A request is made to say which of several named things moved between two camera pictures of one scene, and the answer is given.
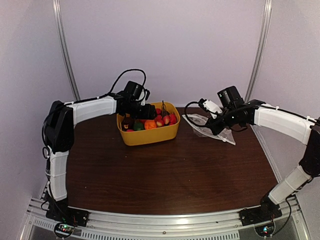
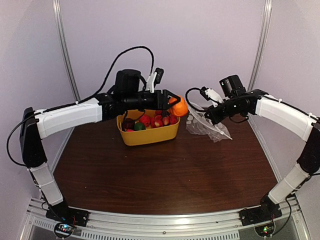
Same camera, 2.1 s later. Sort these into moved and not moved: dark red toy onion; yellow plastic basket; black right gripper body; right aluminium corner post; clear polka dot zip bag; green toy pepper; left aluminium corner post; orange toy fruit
Moved: black right gripper body; orange toy fruit; clear polka dot zip bag
Not moved: yellow plastic basket; left aluminium corner post; right aluminium corner post; green toy pepper; dark red toy onion
